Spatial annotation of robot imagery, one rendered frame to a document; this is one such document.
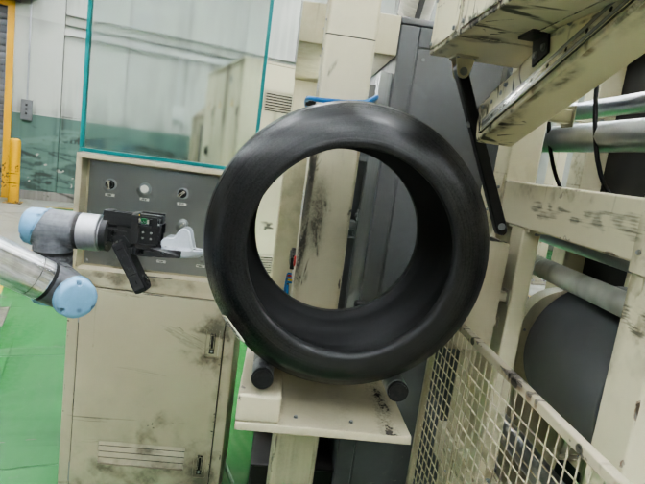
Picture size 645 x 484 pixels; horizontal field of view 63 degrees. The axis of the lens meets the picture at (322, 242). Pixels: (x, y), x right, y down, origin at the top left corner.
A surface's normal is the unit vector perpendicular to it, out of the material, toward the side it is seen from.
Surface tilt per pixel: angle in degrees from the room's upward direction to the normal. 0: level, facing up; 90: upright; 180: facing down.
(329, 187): 90
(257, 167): 84
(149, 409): 88
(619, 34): 162
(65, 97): 90
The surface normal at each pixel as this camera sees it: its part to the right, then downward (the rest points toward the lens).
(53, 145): 0.38, 0.20
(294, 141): -0.02, 0.00
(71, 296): 0.65, 0.21
